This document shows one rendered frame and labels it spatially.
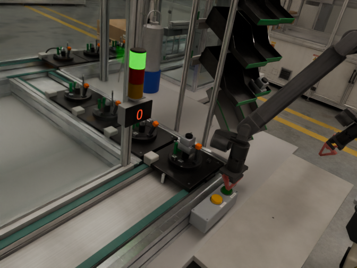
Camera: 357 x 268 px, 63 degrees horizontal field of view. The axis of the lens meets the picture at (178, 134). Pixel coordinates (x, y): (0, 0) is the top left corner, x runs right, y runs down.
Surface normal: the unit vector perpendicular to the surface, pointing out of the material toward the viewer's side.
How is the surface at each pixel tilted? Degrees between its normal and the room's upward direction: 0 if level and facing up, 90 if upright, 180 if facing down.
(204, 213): 0
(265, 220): 0
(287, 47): 90
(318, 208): 0
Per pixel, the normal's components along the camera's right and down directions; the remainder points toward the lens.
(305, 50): -0.68, 0.29
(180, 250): 0.14, -0.85
